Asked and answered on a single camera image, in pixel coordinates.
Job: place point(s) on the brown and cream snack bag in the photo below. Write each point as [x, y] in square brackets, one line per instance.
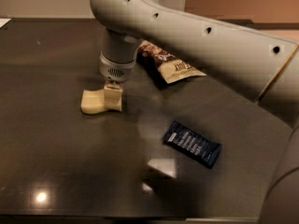
[167, 66]

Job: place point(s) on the pale yellow sponge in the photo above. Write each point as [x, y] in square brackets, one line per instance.
[92, 102]

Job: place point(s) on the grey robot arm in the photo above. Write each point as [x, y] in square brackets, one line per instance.
[262, 67]

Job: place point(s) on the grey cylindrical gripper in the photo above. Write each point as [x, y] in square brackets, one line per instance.
[116, 70]

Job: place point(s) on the dark blue rxbar wrapper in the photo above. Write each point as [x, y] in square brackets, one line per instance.
[192, 144]

